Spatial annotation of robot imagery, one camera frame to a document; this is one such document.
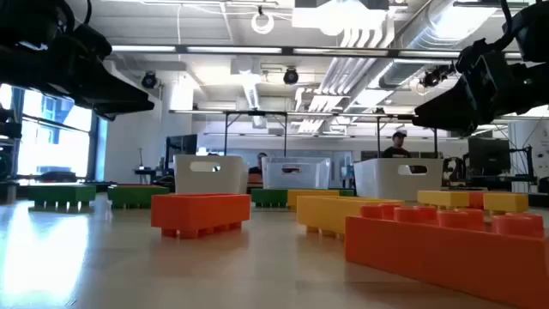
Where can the green toy brick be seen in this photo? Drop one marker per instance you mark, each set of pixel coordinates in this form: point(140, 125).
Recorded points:
point(269, 197)
point(62, 195)
point(137, 196)
point(346, 192)

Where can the black background robot arm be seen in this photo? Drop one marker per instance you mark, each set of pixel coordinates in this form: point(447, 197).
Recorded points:
point(455, 171)

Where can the black computer monitor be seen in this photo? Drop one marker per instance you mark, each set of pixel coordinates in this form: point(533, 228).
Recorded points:
point(489, 154)
point(182, 148)

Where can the large bright window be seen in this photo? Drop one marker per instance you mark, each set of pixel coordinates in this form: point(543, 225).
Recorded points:
point(56, 146)

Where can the black monitor stand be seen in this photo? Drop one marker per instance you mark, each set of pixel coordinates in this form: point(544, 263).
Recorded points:
point(529, 165)

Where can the black background desk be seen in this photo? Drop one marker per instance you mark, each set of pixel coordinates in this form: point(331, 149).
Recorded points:
point(148, 171)

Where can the person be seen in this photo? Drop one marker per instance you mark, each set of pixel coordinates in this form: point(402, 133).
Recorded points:
point(396, 150)
point(259, 161)

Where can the black box shaped equipment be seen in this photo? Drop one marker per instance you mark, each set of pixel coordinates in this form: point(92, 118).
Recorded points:
point(8, 130)

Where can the black rounded background object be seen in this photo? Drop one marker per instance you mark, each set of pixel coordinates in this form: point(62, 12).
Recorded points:
point(56, 177)

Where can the white plastic bin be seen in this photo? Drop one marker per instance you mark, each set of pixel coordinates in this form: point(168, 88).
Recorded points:
point(188, 180)
point(377, 182)

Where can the white ceiling unit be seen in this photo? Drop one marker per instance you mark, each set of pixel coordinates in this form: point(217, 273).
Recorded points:
point(339, 17)

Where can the orange background box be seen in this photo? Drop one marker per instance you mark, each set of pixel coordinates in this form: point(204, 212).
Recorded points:
point(255, 179)

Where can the clear plastic bin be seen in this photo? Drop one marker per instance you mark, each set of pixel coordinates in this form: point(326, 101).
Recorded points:
point(274, 177)

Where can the black ceiling camera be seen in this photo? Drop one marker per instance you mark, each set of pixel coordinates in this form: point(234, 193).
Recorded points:
point(149, 80)
point(431, 78)
point(291, 76)

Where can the silver ventilation duct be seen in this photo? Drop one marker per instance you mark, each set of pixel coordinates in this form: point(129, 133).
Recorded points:
point(412, 56)

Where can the gray cylindrical post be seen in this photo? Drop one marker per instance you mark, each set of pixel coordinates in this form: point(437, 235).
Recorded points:
point(7, 193)

